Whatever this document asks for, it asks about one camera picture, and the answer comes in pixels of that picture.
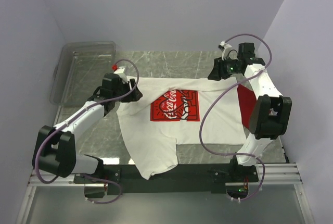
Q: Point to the clear plastic bin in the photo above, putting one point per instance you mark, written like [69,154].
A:
[80,70]

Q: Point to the white Coca-Cola t-shirt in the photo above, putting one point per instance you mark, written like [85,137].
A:
[176,112]

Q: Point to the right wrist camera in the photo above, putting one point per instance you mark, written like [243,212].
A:
[225,48]

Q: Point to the black mounting base bar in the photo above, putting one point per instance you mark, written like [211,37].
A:
[183,178]

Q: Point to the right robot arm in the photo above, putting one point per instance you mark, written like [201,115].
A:
[270,116]

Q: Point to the aluminium rail frame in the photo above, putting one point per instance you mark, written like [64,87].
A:
[278,196]

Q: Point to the folded red t-shirt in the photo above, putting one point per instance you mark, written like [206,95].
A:
[247,101]

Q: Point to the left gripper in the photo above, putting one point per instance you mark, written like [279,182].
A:
[134,96]

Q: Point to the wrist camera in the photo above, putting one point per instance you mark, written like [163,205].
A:
[121,72]
[225,48]

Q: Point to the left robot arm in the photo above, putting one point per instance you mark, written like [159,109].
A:
[55,150]

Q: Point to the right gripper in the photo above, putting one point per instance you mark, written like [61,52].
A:
[218,72]

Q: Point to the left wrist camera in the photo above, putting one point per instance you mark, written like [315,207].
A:
[121,72]

